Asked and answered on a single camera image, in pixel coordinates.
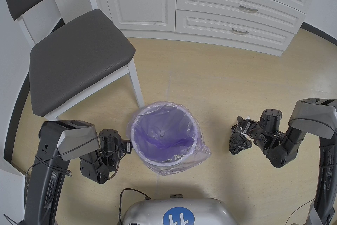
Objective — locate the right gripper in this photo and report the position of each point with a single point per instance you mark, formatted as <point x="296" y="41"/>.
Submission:
<point x="250" y="127"/>

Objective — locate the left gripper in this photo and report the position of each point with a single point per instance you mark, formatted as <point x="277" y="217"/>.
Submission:
<point x="127" y="147"/>

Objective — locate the black plastic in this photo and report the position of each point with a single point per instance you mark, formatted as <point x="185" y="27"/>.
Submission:
<point x="238" y="143"/>

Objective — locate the purple plastic bag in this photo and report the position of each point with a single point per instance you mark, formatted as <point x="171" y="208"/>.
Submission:
<point x="158" y="134"/>

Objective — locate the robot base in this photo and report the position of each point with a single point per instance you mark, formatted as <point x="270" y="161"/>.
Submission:
<point x="158" y="210"/>

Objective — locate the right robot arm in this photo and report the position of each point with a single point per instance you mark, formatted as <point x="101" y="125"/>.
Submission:
<point x="310" y="118"/>

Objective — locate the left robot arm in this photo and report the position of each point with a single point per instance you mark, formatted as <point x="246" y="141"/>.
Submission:
<point x="52" y="145"/>

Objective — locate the white trash bin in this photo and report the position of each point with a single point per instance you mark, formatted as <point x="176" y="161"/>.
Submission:
<point x="168" y="164"/>

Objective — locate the white chair dark grey seat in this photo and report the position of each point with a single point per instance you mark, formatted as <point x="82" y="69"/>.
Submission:
<point x="79" y="47"/>

